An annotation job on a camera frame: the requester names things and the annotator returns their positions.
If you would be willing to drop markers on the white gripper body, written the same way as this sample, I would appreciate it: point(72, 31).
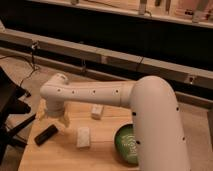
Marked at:
point(54, 109)

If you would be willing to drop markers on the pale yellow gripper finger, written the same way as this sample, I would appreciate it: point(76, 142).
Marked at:
point(64, 119)

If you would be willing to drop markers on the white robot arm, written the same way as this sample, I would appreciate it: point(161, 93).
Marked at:
point(158, 129)

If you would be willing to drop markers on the black eraser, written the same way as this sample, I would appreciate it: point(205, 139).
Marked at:
point(45, 135)

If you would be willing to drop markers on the green ceramic bowl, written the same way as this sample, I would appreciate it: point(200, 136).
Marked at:
point(125, 144)

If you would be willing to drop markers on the white sponge block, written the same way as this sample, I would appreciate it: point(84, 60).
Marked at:
point(83, 137)

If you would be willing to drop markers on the white small bottle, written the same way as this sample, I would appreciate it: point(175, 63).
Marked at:
point(97, 111)

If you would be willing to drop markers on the black chair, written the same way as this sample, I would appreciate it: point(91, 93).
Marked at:
point(10, 104)

